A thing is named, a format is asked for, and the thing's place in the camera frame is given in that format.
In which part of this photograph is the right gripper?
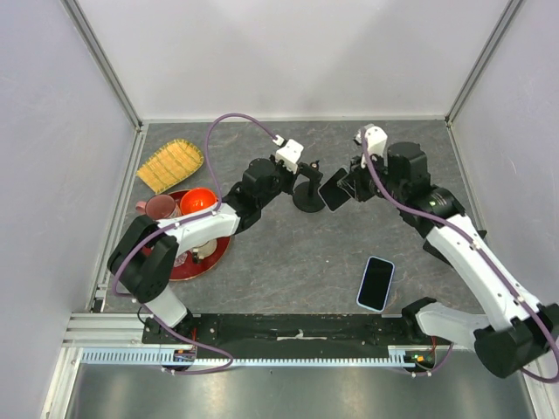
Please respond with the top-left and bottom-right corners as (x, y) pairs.
(339, 149), (406, 203)

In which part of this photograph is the black phone clear case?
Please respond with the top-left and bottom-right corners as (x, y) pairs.
(318, 168), (351, 212)

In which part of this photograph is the black round-base phone stand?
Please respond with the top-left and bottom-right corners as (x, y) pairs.
(293, 161), (325, 213)

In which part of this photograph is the black folding phone stand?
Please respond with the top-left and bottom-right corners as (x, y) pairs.
(423, 230), (487, 265)

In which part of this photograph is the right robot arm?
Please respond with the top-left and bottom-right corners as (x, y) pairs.
(337, 137), (558, 378)

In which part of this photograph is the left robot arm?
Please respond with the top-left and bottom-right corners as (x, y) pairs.
(107, 157), (317, 343)

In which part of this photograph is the phone with blue case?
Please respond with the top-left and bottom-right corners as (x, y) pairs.
(356, 257), (395, 313)

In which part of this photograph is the orange bowl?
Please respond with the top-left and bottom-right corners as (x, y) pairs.
(179, 188), (217, 216)

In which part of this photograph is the cream mug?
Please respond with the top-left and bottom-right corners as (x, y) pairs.
(190, 239), (217, 264)

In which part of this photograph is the yellow woven bamboo basket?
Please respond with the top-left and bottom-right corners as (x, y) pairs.
(136, 139), (204, 195)

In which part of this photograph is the pink cup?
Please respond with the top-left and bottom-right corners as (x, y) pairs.
(135, 195), (182, 220)

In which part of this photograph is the clear glass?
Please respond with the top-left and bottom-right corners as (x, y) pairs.
(174, 252), (188, 267)

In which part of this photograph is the red round tray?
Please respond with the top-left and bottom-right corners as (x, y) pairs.
(169, 189), (231, 282)

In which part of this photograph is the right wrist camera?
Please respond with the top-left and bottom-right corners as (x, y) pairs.
(354, 124), (388, 156)

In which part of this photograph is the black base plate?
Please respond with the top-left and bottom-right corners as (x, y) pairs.
(141, 312), (438, 361)

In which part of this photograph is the grey cable duct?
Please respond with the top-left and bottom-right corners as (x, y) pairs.
(80, 346), (431, 367)

